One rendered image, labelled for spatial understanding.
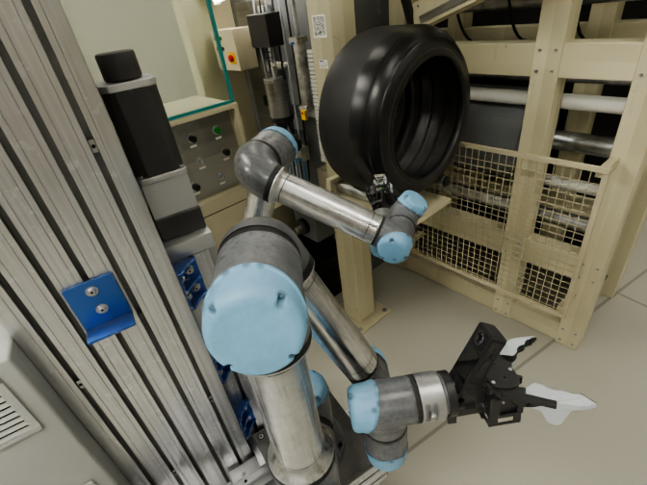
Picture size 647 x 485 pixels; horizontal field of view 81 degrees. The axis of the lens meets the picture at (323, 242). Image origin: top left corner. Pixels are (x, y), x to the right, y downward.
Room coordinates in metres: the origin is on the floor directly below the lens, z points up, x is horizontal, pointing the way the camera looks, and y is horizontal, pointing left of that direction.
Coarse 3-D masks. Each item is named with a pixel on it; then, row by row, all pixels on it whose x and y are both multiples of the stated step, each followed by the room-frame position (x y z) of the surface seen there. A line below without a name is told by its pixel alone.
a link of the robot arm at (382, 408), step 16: (352, 384) 0.39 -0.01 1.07; (368, 384) 0.38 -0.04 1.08; (384, 384) 0.38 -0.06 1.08; (400, 384) 0.37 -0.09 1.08; (352, 400) 0.36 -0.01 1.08; (368, 400) 0.35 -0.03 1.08; (384, 400) 0.35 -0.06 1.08; (400, 400) 0.35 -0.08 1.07; (416, 400) 0.35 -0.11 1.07; (352, 416) 0.34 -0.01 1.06; (368, 416) 0.34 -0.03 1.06; (384, 416) 0.34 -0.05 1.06; (400, 416) 0.34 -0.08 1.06; (416, 416) 0.33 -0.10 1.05; (368, 432) 0.33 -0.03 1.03; (384, 432) 0.33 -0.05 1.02; (400, 432) 0.34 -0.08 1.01
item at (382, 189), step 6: (372, 186) 1.09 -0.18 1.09; (378, 186) 1.08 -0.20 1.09; (384, 186) 1.07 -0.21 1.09; (366, 192) 1.06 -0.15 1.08; (372, 192) 1.04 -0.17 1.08; (378, 192) 1.03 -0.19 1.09; (384, 192) 1.03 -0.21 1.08; (390, 192) 1.03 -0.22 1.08; (372, 198) 1.04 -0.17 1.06; (378, 198) 1.02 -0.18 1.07; (384, 198) 1.01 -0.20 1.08; (390, 198) 1.03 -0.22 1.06; (372, 204) 0.98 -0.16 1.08; (378, 204) 1.00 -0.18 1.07; (384, 204) 0.98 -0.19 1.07; (390, 204) 1.04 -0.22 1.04
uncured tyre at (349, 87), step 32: (384, 32) 1.39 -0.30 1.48; (416, 32) 1.33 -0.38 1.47; (352, 64) 1.32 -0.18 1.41; (384, 64) 1.24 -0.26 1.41; (416, 64) 1.27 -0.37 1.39; (448, 64) 1.55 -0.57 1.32; (352, 96) 1.25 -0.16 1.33; (384, 96) 1.20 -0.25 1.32; (416, 96) 1.69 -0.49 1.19; (448, 96) 1.58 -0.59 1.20; (320, 128) 1.35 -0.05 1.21; (352, 128) 1.22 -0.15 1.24; (384, 128) 1.18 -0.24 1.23; (416, 128) 1.67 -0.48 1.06; (448, 128) 1.55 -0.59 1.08; (352, 160) 1.23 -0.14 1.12; (384, 160) 1.18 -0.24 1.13; (416, 160) 1.55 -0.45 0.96; (448, 160) 1.40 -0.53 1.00
